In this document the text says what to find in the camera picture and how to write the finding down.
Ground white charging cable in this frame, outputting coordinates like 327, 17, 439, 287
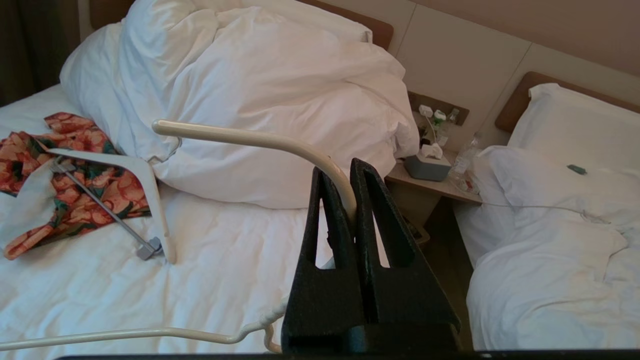
480, 201, 611, 225

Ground white sheeted bed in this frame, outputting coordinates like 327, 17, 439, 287
0, 85, 396, 353

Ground clear plastic bag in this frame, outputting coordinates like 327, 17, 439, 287
447, 170, 481, 196

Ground clear water bottle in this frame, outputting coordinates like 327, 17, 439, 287
440, 109, 461, 146
452, 132, 483, 176

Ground brown waste bin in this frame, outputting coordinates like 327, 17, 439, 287
402, 215, 431, 246

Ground white wire hanger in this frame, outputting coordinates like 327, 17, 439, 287
0, 119, 358, 353

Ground orange floral garment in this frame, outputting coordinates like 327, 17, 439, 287
0, 112, 152, 261

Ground white duvet bed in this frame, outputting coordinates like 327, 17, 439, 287
452, 145, 640, 351

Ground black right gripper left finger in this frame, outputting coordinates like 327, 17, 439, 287
281, 166, 376, 353

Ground brown curtain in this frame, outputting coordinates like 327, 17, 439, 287
0, 0, 93, 107

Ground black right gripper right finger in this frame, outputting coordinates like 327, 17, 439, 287
350, 158, 462, 352

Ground brown wooden headboard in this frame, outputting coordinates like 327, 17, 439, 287
90, 0, 395, 51
495, 71, 640, 134

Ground wooden nightstand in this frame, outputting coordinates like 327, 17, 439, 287
385, 150, 483, 226

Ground grey tissue box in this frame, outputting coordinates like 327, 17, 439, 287
404, 144, 452, 182

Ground white hanger with metal hook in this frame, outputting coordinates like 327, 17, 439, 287
0, 147, 177, 265

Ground white pillow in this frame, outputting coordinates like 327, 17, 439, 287
60, 0, 421, 210
507, 83, 640, 171

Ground wooden wall socket panel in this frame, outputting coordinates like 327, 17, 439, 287
407, 91, 471, 127

